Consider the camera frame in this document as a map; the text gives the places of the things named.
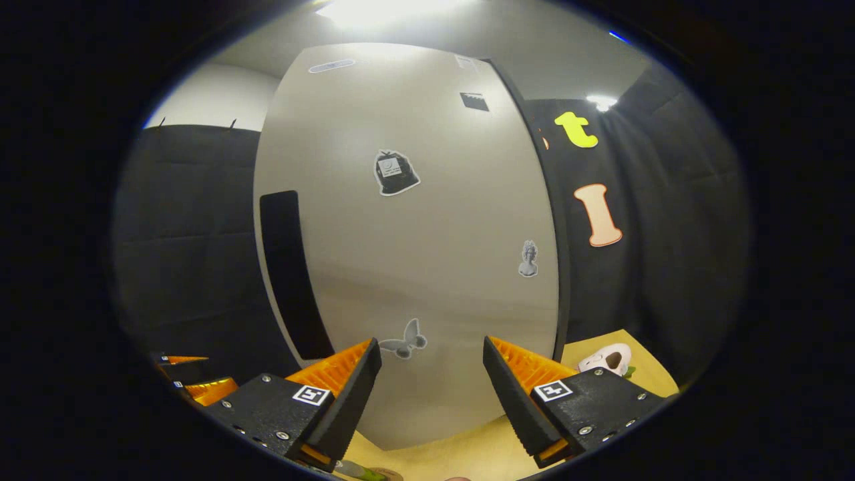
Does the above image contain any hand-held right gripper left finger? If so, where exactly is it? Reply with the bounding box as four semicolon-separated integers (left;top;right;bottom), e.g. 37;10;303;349
200;337;383;472

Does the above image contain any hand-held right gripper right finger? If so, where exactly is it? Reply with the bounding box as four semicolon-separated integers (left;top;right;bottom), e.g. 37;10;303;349
482;336;679;468

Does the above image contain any black cabinet door handle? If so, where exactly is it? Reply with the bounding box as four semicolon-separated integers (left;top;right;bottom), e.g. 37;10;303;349
259;190;335;361

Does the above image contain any grey cabinet door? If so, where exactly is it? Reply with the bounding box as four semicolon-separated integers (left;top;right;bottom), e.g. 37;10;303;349
252;42;560;452

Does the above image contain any dark grey cabinet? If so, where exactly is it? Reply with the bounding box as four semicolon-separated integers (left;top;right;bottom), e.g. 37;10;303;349
491;59;572;361

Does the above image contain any pink white plush toy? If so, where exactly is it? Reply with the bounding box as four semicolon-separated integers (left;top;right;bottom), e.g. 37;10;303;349
578;343;633;377

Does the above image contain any black backdrop cloth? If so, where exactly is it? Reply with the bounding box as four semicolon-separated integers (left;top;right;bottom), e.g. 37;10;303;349
112;63;752;402

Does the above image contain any large ceiling light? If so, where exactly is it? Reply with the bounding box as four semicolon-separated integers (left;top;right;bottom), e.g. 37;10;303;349
315;0;468;29

